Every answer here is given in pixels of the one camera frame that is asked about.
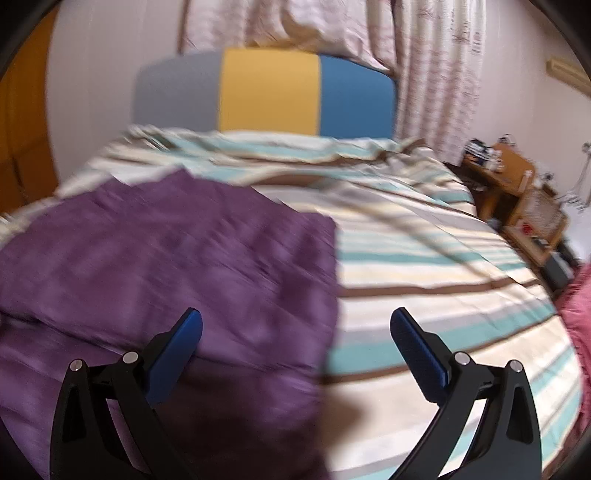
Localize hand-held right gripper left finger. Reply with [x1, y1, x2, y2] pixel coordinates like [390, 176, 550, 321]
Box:
[50, 308, 204, 480]

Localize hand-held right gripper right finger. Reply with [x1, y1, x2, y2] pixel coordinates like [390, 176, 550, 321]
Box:
[390, 307, 542, 480]

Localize purple puffer jacket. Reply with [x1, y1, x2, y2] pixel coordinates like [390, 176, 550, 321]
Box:
[0, 168, 342, 480]

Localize striped bedspread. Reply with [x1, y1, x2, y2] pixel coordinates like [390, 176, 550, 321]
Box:
[0, 124, 583, 480]

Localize pink red cloth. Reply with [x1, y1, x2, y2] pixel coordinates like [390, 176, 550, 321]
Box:
[558, 263, 591, 444]

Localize dark storage box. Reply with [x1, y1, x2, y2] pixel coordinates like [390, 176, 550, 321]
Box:
[545, 254, 574, 292]

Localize wooden side table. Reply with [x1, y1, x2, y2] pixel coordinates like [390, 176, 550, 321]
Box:
[462, 142, 539, 220]

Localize white metal stand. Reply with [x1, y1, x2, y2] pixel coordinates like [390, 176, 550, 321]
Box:
[570, 142, 591, 210]

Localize orange wooden door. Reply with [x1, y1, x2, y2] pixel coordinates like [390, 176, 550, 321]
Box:
[0, 9, 61, 215]

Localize grey yellow blue headboard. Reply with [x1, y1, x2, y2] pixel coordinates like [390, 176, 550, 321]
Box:
[133, 48, 399, 139]

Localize patterned white curtain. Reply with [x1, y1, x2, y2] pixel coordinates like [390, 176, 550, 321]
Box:
[178, 0, 488, 162]

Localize wooden shelf with wire basket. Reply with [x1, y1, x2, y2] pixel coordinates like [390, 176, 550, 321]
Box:
[503, 185, 570, 268]

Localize wall air conditioner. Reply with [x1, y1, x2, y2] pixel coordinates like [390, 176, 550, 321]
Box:
[547, 56, 585, 86]

